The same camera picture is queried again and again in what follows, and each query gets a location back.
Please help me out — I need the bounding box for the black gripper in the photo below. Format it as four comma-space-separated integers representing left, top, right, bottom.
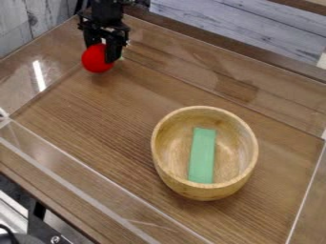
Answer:
77, 0, 129, 63

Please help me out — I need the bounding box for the red plush strawberry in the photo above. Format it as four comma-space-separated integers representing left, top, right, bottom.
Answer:
81, 43, 119, 73

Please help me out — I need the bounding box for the green rectangular block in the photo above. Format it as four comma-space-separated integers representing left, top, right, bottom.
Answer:
187, 128, 216, 184

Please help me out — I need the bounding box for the wooden oval bowl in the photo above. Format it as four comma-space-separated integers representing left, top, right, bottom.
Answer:
149, 106, 257, 201

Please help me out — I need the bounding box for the clear acrylic tray wall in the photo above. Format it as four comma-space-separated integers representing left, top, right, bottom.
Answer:
0, 9, 326, 244

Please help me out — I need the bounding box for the black metal table frame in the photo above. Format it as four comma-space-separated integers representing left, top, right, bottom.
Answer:
0, 173, 93, 244

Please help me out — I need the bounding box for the black cable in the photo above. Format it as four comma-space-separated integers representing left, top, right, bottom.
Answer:
0, 223, 20, 244

